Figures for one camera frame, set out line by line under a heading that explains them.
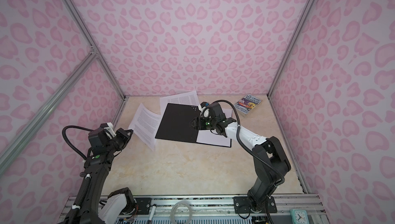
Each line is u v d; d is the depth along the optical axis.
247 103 1.13
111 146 0.65
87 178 0.48
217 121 0.69
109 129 0.71
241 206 0.74
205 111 0.77
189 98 1.18
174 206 0.75
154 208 0.72
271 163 0.45
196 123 0.77
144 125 0.97
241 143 0.47
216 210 0.72
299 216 0.68
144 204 0.73
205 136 0.78
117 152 0.68
